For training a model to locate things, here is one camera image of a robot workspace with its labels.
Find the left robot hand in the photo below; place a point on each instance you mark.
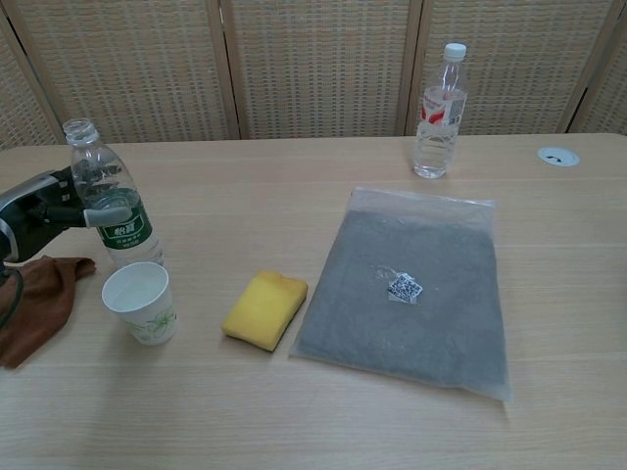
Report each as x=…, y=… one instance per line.
x=34, y=220

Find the green label plastic bottle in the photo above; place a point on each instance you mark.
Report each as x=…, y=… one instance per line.
x=122, y=230

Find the white paper cup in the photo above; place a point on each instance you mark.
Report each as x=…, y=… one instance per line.
x=147, y=318

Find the red label water bottle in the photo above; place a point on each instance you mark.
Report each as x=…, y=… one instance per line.
x=438, y=142

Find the brown cloth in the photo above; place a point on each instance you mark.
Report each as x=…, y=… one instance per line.
x=44, y=303

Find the yellow sponge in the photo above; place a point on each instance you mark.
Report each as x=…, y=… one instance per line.
x=262, y=308

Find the woven folding screen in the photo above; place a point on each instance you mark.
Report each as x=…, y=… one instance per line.
x=313, y=68

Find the white QR code tag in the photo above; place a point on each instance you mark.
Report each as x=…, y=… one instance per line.
x=404, y=290

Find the grey cloth in plastic bag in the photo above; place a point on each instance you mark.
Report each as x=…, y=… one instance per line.
x=421, y=201

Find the grey folded cloth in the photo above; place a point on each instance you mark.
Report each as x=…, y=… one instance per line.
x=416, y=343

